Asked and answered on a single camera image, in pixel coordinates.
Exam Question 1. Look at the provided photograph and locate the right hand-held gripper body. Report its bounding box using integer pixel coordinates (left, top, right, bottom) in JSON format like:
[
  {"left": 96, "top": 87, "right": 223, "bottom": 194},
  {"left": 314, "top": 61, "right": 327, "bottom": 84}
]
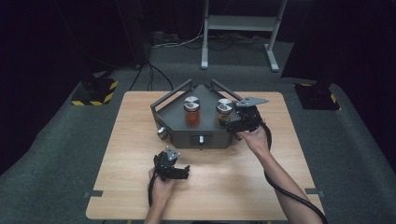
[{"left": 235, "top": 96, "right": 270, "bottom": 133}]

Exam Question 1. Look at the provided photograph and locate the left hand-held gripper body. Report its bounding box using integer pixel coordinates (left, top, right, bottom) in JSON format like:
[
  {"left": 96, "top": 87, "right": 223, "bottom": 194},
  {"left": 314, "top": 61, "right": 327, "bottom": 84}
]
[{"left": 153, "top": 146, "right": 181, "bottom": 182}]

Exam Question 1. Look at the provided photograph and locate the brown spice jar silver lid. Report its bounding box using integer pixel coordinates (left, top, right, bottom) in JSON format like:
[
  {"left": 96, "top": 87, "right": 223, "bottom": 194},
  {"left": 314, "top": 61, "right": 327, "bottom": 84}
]
[{"left": 215, "top": 98, "right": 234, "bottom": 126}]

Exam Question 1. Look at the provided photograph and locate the red spice jar silver lid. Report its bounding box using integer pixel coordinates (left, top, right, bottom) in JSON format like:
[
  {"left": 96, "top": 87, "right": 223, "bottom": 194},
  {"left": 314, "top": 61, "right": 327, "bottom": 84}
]
[{"left": 182, "top": 95, "right": 202, "bottom": 128}]

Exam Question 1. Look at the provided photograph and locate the dark grey corner rack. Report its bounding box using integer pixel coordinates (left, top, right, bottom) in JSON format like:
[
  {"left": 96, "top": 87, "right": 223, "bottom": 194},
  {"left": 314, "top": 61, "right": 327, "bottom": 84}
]
[{"left": 149, "top": 78, "right": 254, "bottom": 150}]

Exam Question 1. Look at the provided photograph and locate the person's right hand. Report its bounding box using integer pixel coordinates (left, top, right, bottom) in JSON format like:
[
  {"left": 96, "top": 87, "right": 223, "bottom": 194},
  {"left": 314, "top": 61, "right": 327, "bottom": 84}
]
[{"left": 236, "top": 125, "right": 270, "bottom": 158}]

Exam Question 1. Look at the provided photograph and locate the person's left hand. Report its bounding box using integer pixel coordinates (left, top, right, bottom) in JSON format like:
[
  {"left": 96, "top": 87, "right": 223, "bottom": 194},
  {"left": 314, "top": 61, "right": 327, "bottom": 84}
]
[{"left": 148, "top": 169, "right": 177, "bottom": 206}]

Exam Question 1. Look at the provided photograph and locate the yellow black striped stand base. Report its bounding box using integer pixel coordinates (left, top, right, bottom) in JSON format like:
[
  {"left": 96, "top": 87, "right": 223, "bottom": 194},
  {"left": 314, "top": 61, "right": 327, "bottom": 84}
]
[
  {"left": 293, "top": 81, "right": 342, "bottom": 111},
  {"left": 71, "top": 77, "right": 120, "bottom": 107}
]

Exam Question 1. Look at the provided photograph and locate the grey tape strip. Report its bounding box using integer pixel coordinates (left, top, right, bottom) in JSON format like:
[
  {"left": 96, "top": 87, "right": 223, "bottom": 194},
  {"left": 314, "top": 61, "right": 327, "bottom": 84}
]
[
  {"left": 304, "top": 188, "right": 326, "bottom": 198},
  {"left": 82, "top": 189, "right": 104, "bottom": 199}
]

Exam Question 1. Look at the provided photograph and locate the white metal stand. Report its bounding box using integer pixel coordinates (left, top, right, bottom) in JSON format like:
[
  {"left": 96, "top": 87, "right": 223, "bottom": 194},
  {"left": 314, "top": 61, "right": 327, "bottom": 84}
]
[{"left": 200, "top": 0, "right": 289, "bottom": 73}]

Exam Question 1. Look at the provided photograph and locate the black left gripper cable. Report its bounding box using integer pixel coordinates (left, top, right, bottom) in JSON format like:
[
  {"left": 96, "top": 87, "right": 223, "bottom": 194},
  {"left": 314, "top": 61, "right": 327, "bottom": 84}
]
[{"left": 148, "top": 172, "right": 159, "bottom": 208}]

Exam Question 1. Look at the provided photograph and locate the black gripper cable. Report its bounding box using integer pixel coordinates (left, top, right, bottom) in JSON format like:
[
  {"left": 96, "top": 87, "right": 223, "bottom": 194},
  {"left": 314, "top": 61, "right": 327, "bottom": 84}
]
[
  {"left": 148, "top": 172, "right": 159, "bottom": 208},
  {"left": 261, "top": 121, "right": 330, "bottom": 224}
]

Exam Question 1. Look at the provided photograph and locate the black cable bundle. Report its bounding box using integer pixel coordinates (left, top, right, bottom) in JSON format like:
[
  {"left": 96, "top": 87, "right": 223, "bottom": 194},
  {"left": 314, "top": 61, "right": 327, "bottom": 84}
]
[{"left": 207, "top": 33, "right": 269, "bottom": 52}]

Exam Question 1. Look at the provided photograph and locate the black floor cable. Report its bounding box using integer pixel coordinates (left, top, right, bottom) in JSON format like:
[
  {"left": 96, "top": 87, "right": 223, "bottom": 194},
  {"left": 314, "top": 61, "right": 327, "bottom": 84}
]
[{"left": 129, "top": 60, "right": 174, "bottom": 91}]

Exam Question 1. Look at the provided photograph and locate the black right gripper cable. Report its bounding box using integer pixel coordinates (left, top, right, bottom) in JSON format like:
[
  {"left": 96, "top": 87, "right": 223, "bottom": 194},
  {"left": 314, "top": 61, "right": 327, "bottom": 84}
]
[{"left": 261, "top": 121, "right": 330, "bottom": 224}]

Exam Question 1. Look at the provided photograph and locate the white floor cable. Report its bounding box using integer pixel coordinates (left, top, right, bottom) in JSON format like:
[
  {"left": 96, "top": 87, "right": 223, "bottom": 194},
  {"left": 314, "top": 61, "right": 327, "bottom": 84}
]
[{"left": 151, "top": 17, "right": 205, "bottom": 49}]

